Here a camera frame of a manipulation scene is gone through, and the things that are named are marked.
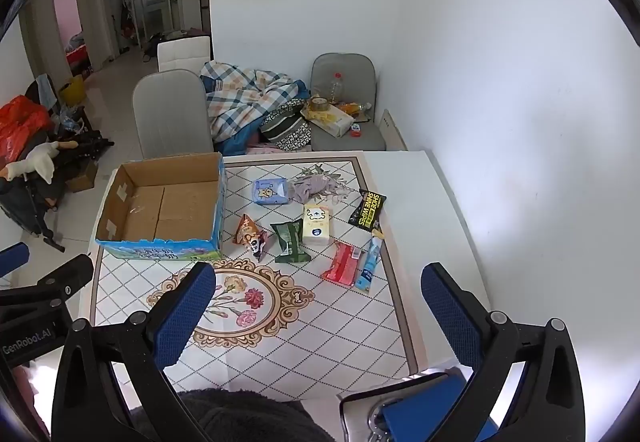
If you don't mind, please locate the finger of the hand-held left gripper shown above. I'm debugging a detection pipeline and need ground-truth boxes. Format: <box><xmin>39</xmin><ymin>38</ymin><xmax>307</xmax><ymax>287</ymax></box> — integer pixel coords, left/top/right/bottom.
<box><xmin>0</xmin><ymin>254</ymin><xmax>95</xmax><ymax>309</ymax></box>
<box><xmin>0</xmin><ymin>242</ymin><xmax>30</xmax><ymax>277</ymax></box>

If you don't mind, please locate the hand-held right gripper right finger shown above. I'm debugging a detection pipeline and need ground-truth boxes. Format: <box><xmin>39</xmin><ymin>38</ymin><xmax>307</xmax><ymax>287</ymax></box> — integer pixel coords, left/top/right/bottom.
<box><xmin>421</xmin><ymin>263</ymin><xmax>586</xmax><ymax>442</ymax></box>

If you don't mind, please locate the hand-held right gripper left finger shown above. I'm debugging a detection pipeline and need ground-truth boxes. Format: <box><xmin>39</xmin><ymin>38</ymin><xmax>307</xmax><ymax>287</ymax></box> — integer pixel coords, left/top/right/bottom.
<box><xmin>51</xmin><ymin>262</ymin><xmax>217</xmax><ymax>442</ymax></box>

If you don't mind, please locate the blue tube packet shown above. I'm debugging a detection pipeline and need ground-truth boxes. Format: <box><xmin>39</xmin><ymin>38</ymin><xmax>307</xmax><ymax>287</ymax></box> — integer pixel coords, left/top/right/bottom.
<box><xmin>356</xmin><ymin>229</ymin><xmax>385</xmax><ymax>293</ymax></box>

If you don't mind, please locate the orange snack bag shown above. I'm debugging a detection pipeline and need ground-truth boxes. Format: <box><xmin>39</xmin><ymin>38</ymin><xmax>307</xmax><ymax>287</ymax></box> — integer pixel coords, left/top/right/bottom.
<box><xmin>232</xmin><ymin>214</ymin><xmax>267</xmax><ymax>263</ymax></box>

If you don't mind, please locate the cardboard box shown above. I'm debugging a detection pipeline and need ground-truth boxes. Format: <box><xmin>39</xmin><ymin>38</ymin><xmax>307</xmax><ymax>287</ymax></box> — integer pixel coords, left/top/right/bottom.
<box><xmin>95</xmin><ymin>152</ymin><xmax>227</xmax><ymax>261</ymax></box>

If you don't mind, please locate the red packet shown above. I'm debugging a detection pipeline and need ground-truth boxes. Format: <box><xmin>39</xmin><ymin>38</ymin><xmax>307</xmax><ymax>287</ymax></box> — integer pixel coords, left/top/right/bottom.
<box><xmin>321</xmin><ymin>242</ymin><xmax>365</xmax><ymax>283</ymax></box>

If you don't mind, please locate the green packet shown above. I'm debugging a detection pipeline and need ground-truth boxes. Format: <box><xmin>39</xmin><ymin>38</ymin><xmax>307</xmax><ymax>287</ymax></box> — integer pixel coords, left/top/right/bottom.
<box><xmin>270</xmin><ymin>218</ymin><xmax>312</xmax><ymax>264</ymax></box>

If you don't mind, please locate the black wipes packet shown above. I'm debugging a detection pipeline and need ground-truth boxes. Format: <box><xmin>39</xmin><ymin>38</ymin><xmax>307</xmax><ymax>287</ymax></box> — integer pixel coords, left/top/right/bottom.
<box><xmin>348</xmin><ymin>189</ymin><xmax>388</xmax><ymax>229</ymax></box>

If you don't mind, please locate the blue tissue pack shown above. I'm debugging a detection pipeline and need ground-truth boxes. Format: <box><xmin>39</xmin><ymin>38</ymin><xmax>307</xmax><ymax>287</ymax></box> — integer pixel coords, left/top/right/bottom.
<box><xmin>251</xmin><ymin>177</ymin><xmax>289</xmax><ymax>206</ymax></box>

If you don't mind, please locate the yellow tissue pack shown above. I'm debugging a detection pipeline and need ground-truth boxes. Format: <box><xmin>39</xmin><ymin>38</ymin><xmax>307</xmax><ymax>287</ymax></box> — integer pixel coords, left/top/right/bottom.
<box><xmin>303</xmin><ymin>204</ymin><xmax>333</xmax><ymax>246</ymax></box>

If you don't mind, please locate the purple sock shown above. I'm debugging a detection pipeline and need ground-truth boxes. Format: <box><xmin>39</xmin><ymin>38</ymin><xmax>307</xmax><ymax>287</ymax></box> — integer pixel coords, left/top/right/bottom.
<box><xmin>290</xmin><ymin>173</ymin><xmax>353</xmax><ymax>203</ymax></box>

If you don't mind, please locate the black stroller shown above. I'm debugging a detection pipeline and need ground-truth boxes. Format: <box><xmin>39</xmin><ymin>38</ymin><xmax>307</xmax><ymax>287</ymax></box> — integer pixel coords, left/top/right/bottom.
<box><xmin>0</xmin><ymin>79</ymin><xmax>116</xmax><ymax>253</ymax></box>

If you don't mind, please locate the blue chair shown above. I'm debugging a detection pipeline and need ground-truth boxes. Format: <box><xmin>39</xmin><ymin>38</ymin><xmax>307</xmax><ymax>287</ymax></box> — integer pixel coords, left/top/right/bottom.
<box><xmin>339</xmin><ymin>368</ymin><xmax>501</xmax><ymax>442</ymax></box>

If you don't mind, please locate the white goose plush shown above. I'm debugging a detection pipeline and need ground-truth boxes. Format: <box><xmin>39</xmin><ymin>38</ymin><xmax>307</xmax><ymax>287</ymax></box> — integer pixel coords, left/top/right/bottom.
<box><xmin>0</xmin><ymin>141</ymin><xmax>79</xmax><ymax>183</ymax></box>

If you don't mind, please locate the floral diamond-pattern tablecloth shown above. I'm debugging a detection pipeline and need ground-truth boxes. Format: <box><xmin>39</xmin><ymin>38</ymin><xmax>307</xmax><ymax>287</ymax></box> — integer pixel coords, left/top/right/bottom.
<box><xmin>90</xmin><ymin>151</ymin><xmax>493</xmax><ymax>404</ymax></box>

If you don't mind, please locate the small brown carton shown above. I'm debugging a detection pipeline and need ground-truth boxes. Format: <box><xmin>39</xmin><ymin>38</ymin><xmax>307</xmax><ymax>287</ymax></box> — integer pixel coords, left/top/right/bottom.
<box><xmin>65</xmin><ymin>161</ymin><xmax>99</xmax><ymax>193</ymax></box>

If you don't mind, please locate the dark fuzzy clothing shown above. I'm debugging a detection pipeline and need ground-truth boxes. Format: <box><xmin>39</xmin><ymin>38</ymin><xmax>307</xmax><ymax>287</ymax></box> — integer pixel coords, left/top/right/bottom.
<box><xmin>129</xmin><ymin>387</ymin><xmax>337</xmax><ymax>442</ymax></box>

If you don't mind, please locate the orange plastic bag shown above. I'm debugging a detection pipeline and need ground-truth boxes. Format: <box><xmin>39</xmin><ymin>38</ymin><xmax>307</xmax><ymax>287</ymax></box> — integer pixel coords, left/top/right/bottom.
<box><xmin>0</xmin><ymin>96</ymin><xmax>54</xmax><ymax>169</ymax></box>

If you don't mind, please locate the light blue cloth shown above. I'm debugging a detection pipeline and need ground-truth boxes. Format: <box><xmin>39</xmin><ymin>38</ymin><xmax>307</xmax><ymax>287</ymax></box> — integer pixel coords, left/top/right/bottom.
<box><xmin>35</xmin><ymin>74</ymin><xmax>59</xmax><ymax>108</ymax></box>

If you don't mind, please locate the yellow bin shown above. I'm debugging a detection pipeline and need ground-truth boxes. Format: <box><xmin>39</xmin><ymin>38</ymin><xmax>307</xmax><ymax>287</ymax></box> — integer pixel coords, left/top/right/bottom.
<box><xmin>59</xmin><ymin>75</ymin><xmax>86</xmax><ymax>105</ymax></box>

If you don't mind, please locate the grey chair with rounded back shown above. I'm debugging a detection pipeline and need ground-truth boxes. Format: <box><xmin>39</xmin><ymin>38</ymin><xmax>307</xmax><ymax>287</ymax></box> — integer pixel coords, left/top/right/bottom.
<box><xmin>132</xmin><ymin>70</ymin><xmax>216</xmax><ymax>160</ymax></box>

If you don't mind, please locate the black and white patterned bag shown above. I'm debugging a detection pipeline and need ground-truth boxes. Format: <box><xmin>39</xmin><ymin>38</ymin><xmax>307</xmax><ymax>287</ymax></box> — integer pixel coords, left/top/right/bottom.
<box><xmin>259</xmin><ymin>100</ymin><xmax>314</xmax><ymax>153</ymax></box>

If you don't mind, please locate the plaid blanket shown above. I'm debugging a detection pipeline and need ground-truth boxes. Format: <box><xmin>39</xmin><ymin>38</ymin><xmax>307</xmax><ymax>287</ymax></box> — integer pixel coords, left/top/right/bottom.
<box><xmin>200</xmin><ymin>60</ymin><xmax>310</xmax><ymax>143</ymax></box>

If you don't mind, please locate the yellow tissue box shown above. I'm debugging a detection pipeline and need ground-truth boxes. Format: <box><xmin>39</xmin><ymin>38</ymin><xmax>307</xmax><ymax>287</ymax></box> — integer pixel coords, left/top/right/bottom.
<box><xmin>301</xmin><ymin>108</ymin><xmax>356</xmax><ymax>138</ymax></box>

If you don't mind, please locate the clear plastic bottle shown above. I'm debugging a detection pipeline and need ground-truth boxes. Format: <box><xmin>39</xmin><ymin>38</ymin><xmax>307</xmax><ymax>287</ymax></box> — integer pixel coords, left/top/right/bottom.
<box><xmin>327</xmin><ymin>72</ymin><xmax>347</xmax><ymax>103</ymax></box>

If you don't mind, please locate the white chair back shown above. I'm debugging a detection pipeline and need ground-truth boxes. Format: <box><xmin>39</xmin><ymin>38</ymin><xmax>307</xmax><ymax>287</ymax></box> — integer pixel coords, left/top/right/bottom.
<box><xmin>157</xmin><ymin>36</ymin><xmax>213</xmax><ymax>72</ymax></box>

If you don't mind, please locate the grey cushioned chair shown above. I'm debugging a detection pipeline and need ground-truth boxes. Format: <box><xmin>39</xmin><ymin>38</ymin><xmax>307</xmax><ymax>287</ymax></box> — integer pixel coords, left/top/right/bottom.
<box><xmin>310</xmin><ymin>53</ymin><xmax>388</xmax><ymax>151</ymax></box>

